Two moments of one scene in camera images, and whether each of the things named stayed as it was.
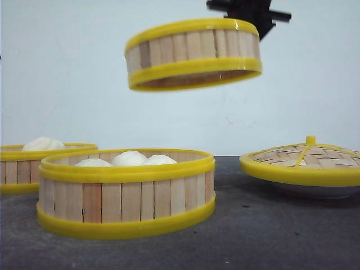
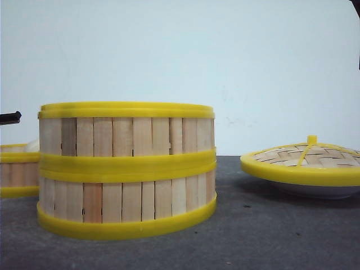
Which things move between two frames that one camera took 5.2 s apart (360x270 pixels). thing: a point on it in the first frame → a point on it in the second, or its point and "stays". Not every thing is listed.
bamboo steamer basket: x=193 y=54 → x=127 y=137
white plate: x=313 y=192 stays
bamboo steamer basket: x=19 y=169 stays
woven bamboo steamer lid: x=309 y=163 stays
